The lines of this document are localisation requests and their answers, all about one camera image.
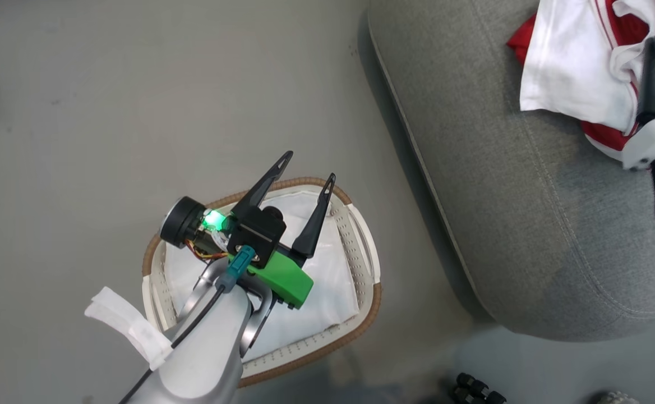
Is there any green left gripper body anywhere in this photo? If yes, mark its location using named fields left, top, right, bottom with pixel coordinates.
left=159, top=198, right=315, bottom=310

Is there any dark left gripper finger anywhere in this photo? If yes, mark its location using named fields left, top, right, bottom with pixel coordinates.
left=230, top=150, right=294, bottom=221
left=292, top=173, right=337, bottom=260

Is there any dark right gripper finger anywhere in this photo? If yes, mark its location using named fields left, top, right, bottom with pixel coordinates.
left=635, top=39, right=655, bottom=127

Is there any red and white garment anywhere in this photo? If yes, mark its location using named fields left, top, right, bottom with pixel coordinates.
left=507, top=0, right=655, bottom=162

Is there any grey fabric sofa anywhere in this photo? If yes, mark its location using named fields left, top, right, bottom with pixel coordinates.
left=367, top=0, right=655, bottom=343

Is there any white basket liner cloth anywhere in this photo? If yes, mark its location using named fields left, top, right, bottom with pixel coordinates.
left=162, top=190, right=362, bottom=362

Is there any white woven-rim laundry basket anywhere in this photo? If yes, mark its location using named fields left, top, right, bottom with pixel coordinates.
left=141, top=177, right=383, bottom=389

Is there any teal cable connector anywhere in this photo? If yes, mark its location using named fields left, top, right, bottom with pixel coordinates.
left=218, top=245, right=256, bottom=293

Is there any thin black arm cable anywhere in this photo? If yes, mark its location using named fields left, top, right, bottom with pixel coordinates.
left=119, top=283, right=228, bottom=404

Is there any white strap on arm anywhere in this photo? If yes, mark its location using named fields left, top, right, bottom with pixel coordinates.
left=84, top=286, right=174, bottom=372

